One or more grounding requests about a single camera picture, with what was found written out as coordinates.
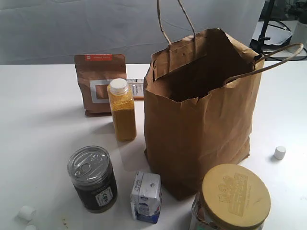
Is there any brown kraft standup pouch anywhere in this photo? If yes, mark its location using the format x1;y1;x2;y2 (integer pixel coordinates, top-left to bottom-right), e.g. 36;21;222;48
74;54;127;115

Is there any dark jar with pull-tab lid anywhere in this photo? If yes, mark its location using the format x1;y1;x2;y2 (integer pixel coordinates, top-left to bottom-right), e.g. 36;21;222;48
67;146;118;213

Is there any black tripod stand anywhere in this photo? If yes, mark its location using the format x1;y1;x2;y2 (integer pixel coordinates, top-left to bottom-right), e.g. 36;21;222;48
249;0;275;54

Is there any white cap bottom left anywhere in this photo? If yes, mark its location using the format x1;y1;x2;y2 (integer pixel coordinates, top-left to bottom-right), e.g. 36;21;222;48
24;225;37;230

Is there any white cup background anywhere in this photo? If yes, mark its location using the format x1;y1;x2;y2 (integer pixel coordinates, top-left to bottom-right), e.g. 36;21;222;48
290;21;307;47

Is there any yellow grain plastic bottle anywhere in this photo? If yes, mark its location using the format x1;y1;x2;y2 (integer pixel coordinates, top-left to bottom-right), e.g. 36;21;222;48
107;78;137;141

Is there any orange white flat box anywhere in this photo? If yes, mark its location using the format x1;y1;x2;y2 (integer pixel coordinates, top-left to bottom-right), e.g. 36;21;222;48
127;79;144;100

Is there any brown paper bag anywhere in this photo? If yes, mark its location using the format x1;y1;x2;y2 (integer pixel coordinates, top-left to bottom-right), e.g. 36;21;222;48
143;0;305;201

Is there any white cap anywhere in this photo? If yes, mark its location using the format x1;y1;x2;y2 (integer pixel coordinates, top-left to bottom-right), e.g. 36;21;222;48
17;206;36;221
24;225;37;230
274;146;286;160

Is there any small white milk carton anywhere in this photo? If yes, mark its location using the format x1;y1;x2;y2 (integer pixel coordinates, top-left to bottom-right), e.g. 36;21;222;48
130;171;162;224

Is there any white cap right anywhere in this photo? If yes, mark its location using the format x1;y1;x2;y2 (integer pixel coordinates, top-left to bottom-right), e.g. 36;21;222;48
274;146;286;160

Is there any jar with wooden lid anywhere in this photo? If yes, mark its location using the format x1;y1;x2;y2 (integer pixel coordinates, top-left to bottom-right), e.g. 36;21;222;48
189;164;271;230

